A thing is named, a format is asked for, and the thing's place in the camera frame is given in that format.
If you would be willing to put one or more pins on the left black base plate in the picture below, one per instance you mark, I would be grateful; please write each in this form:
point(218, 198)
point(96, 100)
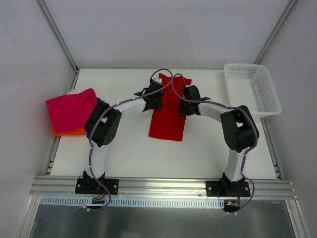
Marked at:
point(91, 186)

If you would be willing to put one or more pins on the folded orange t shirt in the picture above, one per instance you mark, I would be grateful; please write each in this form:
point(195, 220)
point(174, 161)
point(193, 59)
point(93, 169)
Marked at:
point(77, 132)

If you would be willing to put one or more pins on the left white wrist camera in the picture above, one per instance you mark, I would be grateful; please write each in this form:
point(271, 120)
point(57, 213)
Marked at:
point(158, 80)

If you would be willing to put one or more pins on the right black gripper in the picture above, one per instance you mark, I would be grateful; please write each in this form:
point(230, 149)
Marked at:
point(188, 106)

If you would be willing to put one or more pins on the red t shirt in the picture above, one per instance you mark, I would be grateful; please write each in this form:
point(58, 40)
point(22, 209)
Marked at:
point(167, 123)

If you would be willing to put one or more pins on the white slotted cable duct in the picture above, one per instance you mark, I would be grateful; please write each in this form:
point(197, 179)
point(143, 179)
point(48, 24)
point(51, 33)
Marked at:
point(133, 202)

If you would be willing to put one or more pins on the aluminium mounting rail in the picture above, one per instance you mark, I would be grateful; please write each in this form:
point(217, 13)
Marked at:
point(263, 189)

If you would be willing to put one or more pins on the aluminium frame post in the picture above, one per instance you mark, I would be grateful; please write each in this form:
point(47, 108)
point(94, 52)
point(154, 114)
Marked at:
point(56, 32)
point(275, 30)

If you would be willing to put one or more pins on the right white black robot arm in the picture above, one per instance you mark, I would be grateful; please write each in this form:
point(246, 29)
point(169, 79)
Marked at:
point(240, 134)

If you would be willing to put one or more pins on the folded white t shirt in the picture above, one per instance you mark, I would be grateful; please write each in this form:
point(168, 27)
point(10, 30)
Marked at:
point(71, 92)

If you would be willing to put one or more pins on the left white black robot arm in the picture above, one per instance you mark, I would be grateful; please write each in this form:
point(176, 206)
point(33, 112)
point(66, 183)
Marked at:
point(101, 128)

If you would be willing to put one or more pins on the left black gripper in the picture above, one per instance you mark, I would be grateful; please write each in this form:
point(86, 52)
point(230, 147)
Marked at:
point(153, 99)

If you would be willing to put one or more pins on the right aluminium frame post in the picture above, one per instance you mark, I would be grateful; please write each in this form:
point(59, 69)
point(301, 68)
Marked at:
point(275, 30)

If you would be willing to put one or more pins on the white plastic basket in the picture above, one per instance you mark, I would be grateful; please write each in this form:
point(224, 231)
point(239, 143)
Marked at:
point(251, 85)

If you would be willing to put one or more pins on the left aluminium frame post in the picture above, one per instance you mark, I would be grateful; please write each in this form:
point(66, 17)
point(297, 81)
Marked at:
point(56, 32)

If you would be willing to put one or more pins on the folded pink t shirt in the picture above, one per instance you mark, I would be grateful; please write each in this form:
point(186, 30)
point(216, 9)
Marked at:
point(70, 112)

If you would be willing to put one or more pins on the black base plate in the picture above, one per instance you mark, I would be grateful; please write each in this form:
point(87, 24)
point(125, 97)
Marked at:
point(227, 189)
point(91, 186)

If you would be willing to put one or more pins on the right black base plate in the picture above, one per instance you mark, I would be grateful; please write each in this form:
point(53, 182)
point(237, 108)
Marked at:
point(227, 189)

